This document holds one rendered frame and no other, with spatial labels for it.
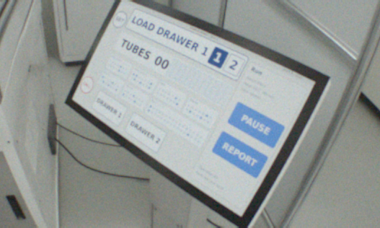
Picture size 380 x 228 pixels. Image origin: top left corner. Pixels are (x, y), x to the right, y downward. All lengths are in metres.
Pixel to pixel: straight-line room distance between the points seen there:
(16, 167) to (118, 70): 0.51
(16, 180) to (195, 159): 0.68
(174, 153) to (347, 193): 1.61
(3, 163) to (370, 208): 1.90
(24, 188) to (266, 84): 0.86
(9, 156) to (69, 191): 0.85
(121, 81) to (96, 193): 1.17
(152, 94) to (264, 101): 0.23
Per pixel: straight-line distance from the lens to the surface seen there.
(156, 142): 0.68
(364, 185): 2.26
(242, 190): 0.61
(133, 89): 0.72
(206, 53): 0.66
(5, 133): 0.99
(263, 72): 0.62
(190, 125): 0.64
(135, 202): 1.79
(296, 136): 0.59
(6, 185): 1.20
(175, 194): 0.91
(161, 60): 0.70
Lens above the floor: 1.48
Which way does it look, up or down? 40 degrees down
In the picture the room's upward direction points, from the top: 6 degrees clockwise
